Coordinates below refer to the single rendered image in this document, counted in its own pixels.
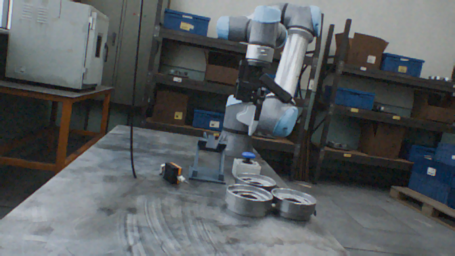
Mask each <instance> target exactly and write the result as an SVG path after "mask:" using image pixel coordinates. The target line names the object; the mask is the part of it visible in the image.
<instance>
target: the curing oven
mask: <svg viewBox="0 0 455 256"><path fill-rule="evenodd" d="M108 26H109V17H108V16H107V15H104V14H102V13H101V12H99V11H98V10H96V8H94V7H92V6H90V5H85V4H80V3H75V2H70V1H67V0H13V1H12V15H11V23H10V30H9V45H8V51H7V58H6V67H5V77H11V78H12V83H17V79H23V80H28V81H32V82H36V83H45V84H50V85H57V86H62V87H70V88H74V92H76V93H79V90H80V89H86V88H90V87H91V89H95V87H100V83H101V79H102V74H103V68H104V61H105V59H106V61H105V62H107V57H108V45H107V43H106V42H107V37H108ZM106 48H107V52H106ZM105 52H106V57H105Z"/></svg>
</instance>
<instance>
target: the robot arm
mask: <svg viewBox="0 0 455 256"><path fill-rule="evenodd" d="M320 27H321V9H320V8H319V7H318V6H314V5H301V4H294V3H274V4H270V5H260V6H257V7H256V8H255V11H254V12H250V13H247V14H242V15H239V16H221V17H220V19H218V21H217V27H216V32H217V36H218V37H219V39H221V40H226V41H235V42H240V43H248V51H247V55H246V58H247V60H248V61H242V60H241V61H240V65H239V69H238V76H237V81H236V85H235V89H234V94H233V95H231V96H230V97H229V98H228V102H227V106H226V107H227V108H226V112H225V119H224V120H223V128H222V132H221V134H220V136H219V138H220V137H221V136H222V135H223V138H222V139H221V142H227V147H226V149H225V155H227V156H233V157H237V158H246V157H243V156H242V153H243V152H250V153H253V143H252V134H253V133H254V132H255V131H258V132H261V133H268V134H271V135H274V136H282V137H285V136H287V135H289V134H290V133H291V131H292V130H293V127H294V126H295V123H296V119H297V114H298V110H297V108H296V107H295V105H296V104H295V102H294V100H293V97H294V94H295V89H296V86H297V82H298V80H299V74H300V71H301V67H302V64H303V60H304V56H305V52H306V49H307V47H308V45H309V44H310V43H312V42H313V40H314V37H318V36H319V34H320ZM284 44H285V45H284ZM283 45H284V49H283V52H282V56H281V60H280V64H279V67H278V71H277V73H276V78H275V81H274V80H273V79H272V78H271V77H270V76H269V75H268V74H267V73H265V72H263V73H262V68H267V69H270V66H271V63H272V60H273V54H274V48H279V47H282V46H283ZM255 68H256V70H255V72H254V69H255ZM236 86H238V88H237V92H236ZM265 88H267V89H269V90H270V91H271V93H270V94H268V95H266V96H265ZM235 92H236V94H235ZM264 98H265V100H264ZM219 138H218V140H217V143H216V144H215V147H217V144H218V141H219Z"/></svg>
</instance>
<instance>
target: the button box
mask: <svg viewBox="0 0 455 256"><path fill-rule="evenodd" d="M260 170H261V167H260V166H259V165H258V163H257V161H250V162H248V161H246V160H244V159H239V158H235V159H234V165H233V169H232V173H233V175H234V177H235V178H236V175H237V174H238V173H254V174H258V175H259V174H260Z"/></svg>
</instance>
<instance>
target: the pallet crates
mask: <svg viewBox="0 0 455 256"><path fill-rule="evenodd" d="M436 148H437V150H436V153H435V157H432V156H423V155H417V154H415V155H416V157H415V160H414V166H413V169H412V174H411V178H410V184H409V187H408V188H405V187H404V188H402V187H397V186H392V187H391V191H390V194H389V197H391V198H393V199H394V200H396V201H397V202H399V203H401V204H403V205H405V206H407V207H409V208H411V209H413V210H415V211H417V212H419V213H421V214H423V215H426V216H427V217H429V218H431V219H433V221H436V222H437V223H440V224H441V225H443V226H445V227H447V228H449V229H451V230H453V231H455V226H454V225H452V224H450V223H448V222H446V221H444V219H441V218H439V217H438V215H439V213H441V214H442V215H445V216H447V217H449V218H451V219H452V220H454V221H455V145H454V144H445V143H439V142H438V146H437V147H436ZM425 157H429V158H431V159H429V158H425ZM404 194H407V195H408V196H411V199H412V200H415V202H417V203H419V204H421V205H422V209H420V208H418V207H416V206H414V205H412V204H410V203H408V202H406V201H405V200H404Z"/></svg>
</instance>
